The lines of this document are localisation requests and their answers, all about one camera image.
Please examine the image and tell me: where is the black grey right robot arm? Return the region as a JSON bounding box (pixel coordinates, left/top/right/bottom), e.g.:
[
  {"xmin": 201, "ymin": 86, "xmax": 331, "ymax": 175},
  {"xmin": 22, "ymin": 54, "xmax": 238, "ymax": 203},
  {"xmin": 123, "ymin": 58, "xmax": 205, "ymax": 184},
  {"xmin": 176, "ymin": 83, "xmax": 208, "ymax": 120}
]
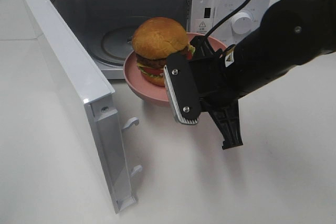
[{"xmin": 189, "ymin": 0, "xmax": 335, "ymax": 149}]

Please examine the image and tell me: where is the burger with sesame-free bun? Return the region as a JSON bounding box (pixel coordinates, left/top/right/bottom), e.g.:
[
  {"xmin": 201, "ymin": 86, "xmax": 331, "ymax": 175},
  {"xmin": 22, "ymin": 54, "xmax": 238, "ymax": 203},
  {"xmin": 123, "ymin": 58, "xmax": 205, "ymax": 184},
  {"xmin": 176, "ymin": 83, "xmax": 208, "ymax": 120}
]
[{"xmin": 132, "ymin": 17, "xmax": 195, "ymax": 87}]

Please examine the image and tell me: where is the pink round plate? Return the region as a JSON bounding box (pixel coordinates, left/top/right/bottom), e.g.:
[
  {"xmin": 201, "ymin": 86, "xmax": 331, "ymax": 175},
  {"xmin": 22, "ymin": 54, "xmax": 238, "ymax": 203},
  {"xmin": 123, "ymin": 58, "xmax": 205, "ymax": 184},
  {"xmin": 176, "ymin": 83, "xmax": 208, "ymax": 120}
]
[{"xmin": 122, "ymin": 32, "xmax": 228, "ymax": 108}]

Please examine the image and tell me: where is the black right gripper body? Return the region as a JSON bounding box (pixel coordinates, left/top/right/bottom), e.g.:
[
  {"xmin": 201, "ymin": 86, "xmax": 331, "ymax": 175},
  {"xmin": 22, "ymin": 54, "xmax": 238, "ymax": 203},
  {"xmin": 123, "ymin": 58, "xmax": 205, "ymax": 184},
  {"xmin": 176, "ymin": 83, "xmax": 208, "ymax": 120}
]
[{"xmin": 189, "ymin": 36, "xmax": 243, "ymax": 150}]

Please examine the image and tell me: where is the white warning label sticker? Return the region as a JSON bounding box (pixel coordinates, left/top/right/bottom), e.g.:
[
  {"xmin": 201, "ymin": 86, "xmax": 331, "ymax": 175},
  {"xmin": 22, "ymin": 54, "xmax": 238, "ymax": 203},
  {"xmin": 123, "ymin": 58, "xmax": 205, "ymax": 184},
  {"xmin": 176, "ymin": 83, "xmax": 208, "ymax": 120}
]
[{"xmin": 193, "ymin": 18, "xmax": 211, "ymax": 35}]

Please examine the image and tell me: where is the glass microwave turntable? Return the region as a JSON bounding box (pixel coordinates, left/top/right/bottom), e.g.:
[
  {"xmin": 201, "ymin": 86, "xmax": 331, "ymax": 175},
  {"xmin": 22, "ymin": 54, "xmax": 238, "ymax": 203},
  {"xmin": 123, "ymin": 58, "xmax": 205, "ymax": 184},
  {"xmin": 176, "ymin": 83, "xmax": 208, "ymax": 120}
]
[{"xmin": 86, "ymin": 16, "xmax": 149, "ymax": 67}]

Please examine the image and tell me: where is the upper white power knob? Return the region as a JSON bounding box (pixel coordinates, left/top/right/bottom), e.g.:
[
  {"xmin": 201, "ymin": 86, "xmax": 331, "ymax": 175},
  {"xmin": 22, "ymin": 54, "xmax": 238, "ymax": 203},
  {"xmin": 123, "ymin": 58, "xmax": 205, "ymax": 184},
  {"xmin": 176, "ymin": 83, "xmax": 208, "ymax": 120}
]
[{"xmin": 231, "ymin": 10, "xmax": 254, "ymax": 35}]

